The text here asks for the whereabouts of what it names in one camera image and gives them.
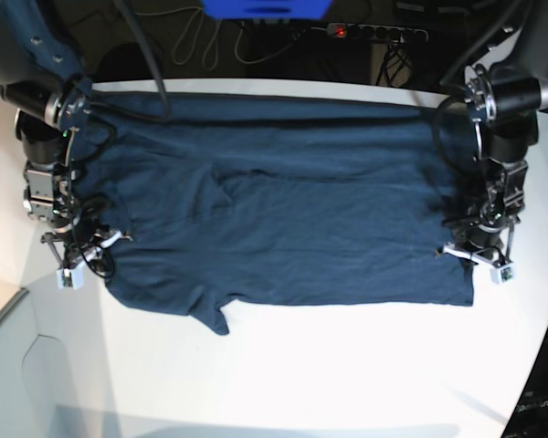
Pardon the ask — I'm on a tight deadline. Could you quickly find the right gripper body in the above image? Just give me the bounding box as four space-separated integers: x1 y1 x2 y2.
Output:
41 229 132 290

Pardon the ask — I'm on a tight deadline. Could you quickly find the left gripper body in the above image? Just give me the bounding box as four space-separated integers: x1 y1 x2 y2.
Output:
436 225 515 271

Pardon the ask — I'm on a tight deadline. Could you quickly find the navy blue t-shirt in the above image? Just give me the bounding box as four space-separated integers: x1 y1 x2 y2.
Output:
74 96 474 335

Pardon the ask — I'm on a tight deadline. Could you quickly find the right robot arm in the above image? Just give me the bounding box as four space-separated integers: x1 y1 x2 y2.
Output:
0 1 172 289

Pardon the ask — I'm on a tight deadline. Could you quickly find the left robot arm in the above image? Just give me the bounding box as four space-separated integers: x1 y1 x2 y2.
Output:
431 1 548 285

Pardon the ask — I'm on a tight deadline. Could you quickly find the white power strip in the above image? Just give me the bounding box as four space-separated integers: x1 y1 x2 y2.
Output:
326 23 429 44

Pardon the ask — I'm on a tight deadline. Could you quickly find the blue plastic box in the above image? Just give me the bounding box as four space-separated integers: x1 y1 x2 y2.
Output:
201 0 332 20

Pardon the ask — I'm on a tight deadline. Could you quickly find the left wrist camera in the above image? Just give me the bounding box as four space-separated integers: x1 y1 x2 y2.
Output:
490 263 515 285

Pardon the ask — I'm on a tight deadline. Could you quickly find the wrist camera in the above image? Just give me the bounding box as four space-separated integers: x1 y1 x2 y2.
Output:
490 263 515 285
56 267 85 290

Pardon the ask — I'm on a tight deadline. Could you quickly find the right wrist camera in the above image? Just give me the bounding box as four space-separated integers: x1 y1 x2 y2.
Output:
56 267 85 290

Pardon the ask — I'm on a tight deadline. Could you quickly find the black hanging cable bundle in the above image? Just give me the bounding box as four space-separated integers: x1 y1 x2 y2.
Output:
374 40 416 88

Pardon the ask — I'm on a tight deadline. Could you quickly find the black cable loop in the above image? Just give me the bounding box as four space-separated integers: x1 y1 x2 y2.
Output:
168 8 311 69

